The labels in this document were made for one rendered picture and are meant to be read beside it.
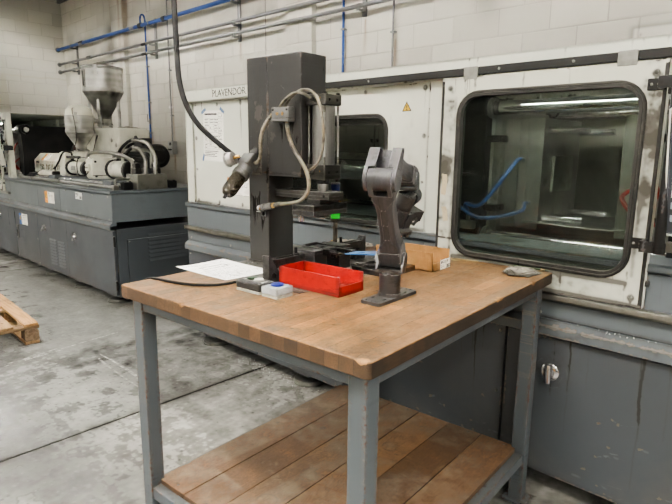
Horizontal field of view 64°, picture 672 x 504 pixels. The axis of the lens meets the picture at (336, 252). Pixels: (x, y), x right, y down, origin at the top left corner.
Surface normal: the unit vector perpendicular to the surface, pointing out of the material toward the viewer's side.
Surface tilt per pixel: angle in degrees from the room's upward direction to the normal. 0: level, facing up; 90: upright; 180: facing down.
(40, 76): 90
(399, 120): 90
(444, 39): 90
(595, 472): 90
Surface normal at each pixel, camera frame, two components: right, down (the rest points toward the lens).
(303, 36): -0.69, 0.13
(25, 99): 0.73, 0.14
